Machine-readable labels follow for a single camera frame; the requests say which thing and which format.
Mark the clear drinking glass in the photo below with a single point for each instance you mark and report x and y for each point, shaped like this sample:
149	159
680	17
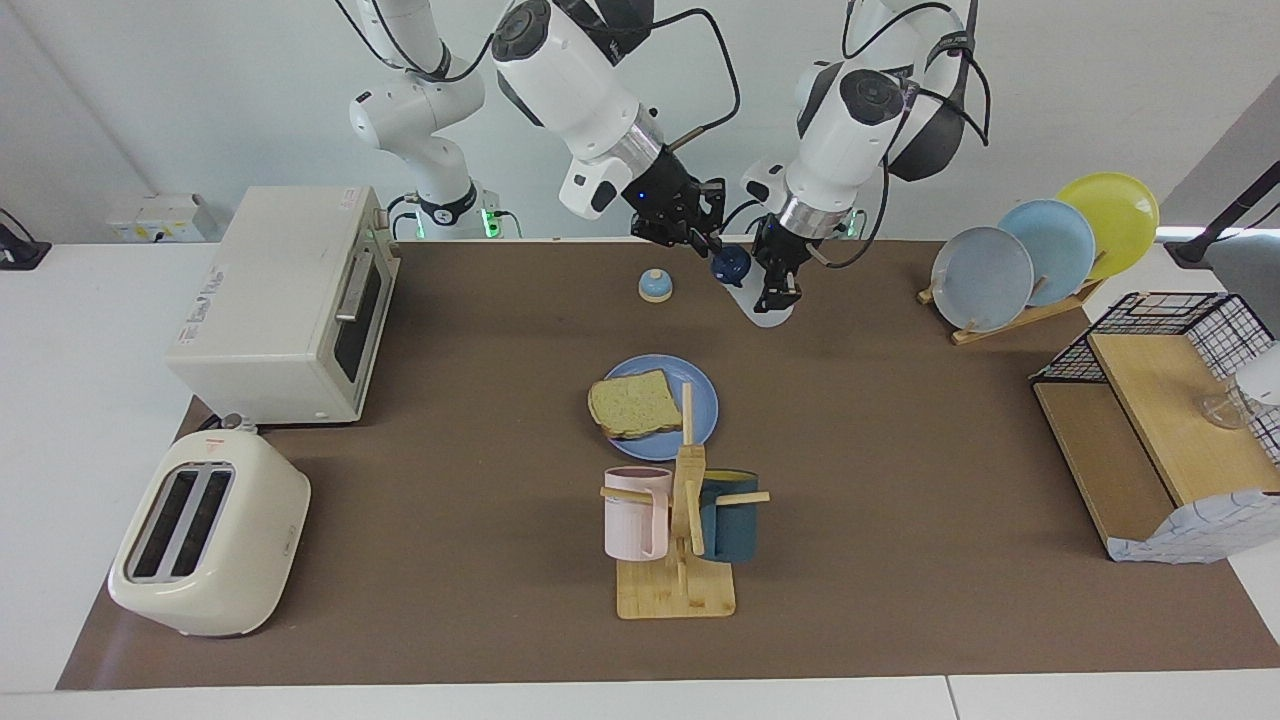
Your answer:
1225	410

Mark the toasted bread slice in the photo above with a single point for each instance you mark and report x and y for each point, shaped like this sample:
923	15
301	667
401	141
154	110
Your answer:
632	403

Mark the dark teal mug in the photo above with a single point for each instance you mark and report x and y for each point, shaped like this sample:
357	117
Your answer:
730	525

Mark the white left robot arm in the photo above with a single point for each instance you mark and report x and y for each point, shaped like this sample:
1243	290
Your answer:
850	130

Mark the black table clamp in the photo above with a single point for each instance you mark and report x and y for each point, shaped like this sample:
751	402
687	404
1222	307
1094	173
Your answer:
20	250

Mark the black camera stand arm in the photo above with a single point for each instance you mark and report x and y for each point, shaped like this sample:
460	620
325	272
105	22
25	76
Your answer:
1230	215

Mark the white wall outlet box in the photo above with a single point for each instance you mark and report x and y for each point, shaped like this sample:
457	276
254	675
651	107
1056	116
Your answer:
155	220

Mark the brown table mat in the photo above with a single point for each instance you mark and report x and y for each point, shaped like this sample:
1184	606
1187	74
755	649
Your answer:
450	450

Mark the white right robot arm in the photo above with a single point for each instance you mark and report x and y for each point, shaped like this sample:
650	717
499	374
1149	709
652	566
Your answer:
570	80

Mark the pink mug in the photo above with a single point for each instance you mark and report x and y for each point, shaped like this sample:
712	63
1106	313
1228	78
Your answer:
630	520

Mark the grey background object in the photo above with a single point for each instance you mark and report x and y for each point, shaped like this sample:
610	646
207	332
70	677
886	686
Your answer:
1250	280

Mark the white toaster oven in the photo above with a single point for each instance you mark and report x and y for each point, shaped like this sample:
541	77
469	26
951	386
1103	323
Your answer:
270	300

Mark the white squeeze bottle blue cap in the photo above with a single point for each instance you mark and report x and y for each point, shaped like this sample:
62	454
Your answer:
768	312

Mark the wooden plate rack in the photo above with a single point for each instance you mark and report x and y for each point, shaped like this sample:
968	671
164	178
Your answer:
1010	325

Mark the grey round plate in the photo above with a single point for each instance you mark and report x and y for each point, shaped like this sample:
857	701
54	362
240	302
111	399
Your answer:
985	280

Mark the light blue round plate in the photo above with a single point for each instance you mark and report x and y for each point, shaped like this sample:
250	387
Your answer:
1055	245

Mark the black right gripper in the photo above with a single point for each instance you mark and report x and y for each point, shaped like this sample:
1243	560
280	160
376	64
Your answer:
668	200

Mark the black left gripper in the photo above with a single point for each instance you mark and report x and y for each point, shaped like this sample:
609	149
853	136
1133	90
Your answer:
785	245

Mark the yellow round plate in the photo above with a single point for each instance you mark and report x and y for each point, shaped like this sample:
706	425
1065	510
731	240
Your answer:
1115	215

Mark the cream two-slot toaster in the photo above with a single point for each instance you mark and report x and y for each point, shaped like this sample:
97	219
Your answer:
220	560

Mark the blue white patterned cloth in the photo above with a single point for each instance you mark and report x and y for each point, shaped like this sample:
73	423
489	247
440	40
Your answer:
1190	530

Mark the wooden mug tree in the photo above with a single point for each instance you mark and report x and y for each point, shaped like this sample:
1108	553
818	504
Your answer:
675	595

